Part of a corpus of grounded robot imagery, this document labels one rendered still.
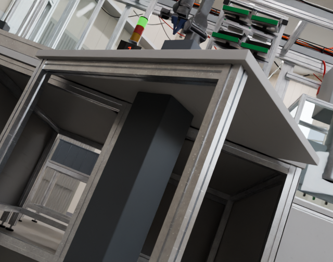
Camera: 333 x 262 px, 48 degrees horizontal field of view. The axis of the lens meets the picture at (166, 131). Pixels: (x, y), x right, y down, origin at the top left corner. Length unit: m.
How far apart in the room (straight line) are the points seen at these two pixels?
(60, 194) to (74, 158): 3.09
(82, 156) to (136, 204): 2.51
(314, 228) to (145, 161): 1.37
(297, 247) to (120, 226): 1.33
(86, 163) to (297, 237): 2.13
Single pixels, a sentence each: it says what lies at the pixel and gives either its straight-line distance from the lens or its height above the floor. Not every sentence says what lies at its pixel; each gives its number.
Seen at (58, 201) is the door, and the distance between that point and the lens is 6.76.
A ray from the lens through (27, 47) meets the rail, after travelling 1.81.
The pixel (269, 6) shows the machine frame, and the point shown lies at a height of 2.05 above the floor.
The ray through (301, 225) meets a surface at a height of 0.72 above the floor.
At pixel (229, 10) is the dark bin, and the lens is 1.96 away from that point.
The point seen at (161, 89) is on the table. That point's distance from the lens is 1.24.
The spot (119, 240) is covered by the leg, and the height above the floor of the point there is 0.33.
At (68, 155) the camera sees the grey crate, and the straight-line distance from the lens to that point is 3.72.
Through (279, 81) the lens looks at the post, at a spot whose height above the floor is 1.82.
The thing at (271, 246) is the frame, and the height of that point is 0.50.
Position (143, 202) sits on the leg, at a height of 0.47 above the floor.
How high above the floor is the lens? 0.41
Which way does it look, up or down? 14 degrees up
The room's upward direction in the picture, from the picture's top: 22 degrees clockwise
